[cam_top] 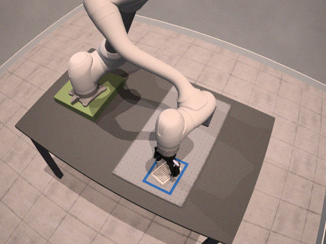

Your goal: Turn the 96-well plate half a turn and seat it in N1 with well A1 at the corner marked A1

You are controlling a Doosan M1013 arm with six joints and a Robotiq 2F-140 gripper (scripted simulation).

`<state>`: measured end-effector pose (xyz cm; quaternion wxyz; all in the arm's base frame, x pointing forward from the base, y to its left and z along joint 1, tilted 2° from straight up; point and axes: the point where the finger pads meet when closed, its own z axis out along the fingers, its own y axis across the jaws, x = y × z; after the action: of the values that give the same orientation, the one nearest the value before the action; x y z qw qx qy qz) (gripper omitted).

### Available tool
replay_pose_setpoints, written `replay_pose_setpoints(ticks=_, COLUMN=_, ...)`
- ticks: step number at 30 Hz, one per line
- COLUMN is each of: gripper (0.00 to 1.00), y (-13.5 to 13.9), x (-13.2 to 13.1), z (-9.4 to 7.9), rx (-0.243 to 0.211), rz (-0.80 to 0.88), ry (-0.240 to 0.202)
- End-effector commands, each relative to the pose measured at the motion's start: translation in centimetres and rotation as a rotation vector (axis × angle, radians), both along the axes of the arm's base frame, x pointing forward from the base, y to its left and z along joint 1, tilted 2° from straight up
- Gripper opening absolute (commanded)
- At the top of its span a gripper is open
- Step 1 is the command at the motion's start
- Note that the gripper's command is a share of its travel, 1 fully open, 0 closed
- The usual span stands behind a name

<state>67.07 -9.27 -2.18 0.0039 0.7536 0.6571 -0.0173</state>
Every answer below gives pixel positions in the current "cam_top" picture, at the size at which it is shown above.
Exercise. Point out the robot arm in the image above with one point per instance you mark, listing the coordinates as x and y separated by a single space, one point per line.
113 18

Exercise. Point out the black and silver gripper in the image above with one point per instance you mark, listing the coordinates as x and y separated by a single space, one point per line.
171 162

